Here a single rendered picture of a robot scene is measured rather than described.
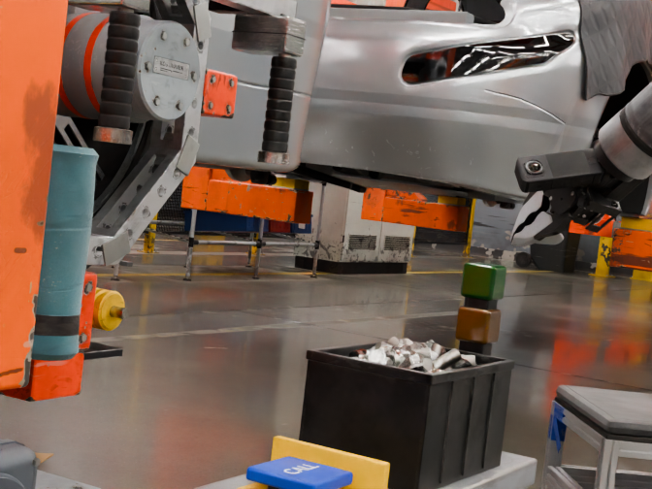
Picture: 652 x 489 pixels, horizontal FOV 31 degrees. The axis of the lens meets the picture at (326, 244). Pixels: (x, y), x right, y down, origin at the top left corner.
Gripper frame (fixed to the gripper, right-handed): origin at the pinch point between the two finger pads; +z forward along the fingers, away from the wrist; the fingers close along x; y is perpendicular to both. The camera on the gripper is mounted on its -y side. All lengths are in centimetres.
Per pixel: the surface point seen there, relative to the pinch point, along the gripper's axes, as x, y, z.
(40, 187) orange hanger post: -30, -79, -16
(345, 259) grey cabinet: 462, 401, 505
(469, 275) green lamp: -24.0, -27.0, -14.4
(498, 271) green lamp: -24.5, -24.8, -16.8
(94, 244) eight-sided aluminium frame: 5, -52, 29
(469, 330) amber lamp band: -28.9, -25.7, -10.9
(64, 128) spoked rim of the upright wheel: 24, -56, 28
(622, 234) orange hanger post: 176, 240, 143
